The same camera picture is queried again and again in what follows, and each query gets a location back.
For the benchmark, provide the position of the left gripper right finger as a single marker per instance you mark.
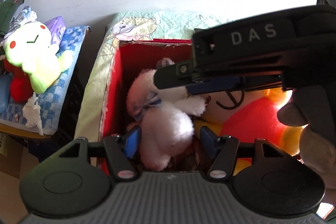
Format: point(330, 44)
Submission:
point(222, 150)

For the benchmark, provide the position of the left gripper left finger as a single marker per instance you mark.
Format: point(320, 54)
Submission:
point(119, 149)

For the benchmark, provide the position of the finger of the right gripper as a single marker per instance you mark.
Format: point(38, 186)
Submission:
point(176, 75)
point(213, 86)

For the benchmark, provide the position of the yellow tiger plush toy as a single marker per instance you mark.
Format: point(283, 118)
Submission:
point(250, 115)

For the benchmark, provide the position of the white plush bunny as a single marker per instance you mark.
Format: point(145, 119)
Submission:
point(164, 116)

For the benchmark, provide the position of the red cardboard box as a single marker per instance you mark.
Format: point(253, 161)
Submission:
point(194, 157)

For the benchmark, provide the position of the gloved right hand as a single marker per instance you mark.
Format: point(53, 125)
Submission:
point(313, 109)

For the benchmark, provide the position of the cartoon bear bed sheet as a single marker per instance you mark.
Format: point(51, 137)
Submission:
point(133, 41)

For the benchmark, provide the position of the blue checkered cloth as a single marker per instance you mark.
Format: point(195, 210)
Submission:
point(51, 102)

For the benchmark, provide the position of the crumpled white tissue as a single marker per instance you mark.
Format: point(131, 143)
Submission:
point(32, 113)

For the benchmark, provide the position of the cardboard box on floor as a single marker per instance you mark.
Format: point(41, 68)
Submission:
point(13, 157)

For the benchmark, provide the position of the purple tissue pack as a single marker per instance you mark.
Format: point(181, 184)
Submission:
point(57, 28)

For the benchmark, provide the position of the green frog plush toy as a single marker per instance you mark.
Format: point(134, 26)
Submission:
point(29, 48)

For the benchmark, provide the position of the dark green folded clothes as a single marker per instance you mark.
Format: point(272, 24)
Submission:
point(7, 10)

